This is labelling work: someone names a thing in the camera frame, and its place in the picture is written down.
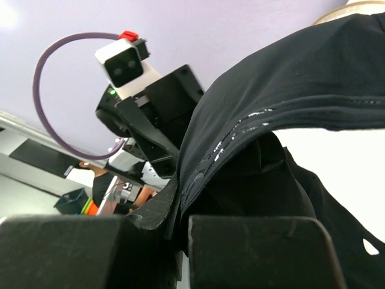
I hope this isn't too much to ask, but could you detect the aluminium rail frame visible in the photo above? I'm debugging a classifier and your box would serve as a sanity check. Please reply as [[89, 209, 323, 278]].
[[0, 110, 121, 216]]

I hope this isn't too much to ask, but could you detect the black garment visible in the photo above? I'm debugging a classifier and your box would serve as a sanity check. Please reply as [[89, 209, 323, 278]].
[[175, 13, 384, 288]]

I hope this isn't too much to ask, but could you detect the person in background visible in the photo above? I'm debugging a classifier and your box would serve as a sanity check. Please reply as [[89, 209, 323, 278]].
[[78, 160, 157, 216]]

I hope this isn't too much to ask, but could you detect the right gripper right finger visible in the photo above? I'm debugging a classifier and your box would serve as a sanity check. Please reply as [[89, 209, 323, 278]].
[[188, 215, 347, 288]]

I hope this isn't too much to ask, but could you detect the dark storage bin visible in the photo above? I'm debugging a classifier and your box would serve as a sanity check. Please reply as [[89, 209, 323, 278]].
[[54, 188, 88, 215]]

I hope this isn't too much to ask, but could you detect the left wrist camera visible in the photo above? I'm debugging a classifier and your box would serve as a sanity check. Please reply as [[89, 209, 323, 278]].
[[95, 31, 161, 99]]

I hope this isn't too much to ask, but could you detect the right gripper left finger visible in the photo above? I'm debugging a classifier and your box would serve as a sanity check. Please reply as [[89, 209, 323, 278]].
[[1, 178, 179, 288]]

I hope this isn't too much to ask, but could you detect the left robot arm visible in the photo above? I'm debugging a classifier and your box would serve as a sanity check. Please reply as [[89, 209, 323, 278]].
[[96, 64, 204, 187]]

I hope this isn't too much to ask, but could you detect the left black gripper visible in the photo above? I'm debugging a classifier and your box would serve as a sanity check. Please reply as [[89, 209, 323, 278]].
[[95, 64, 204, 176]]

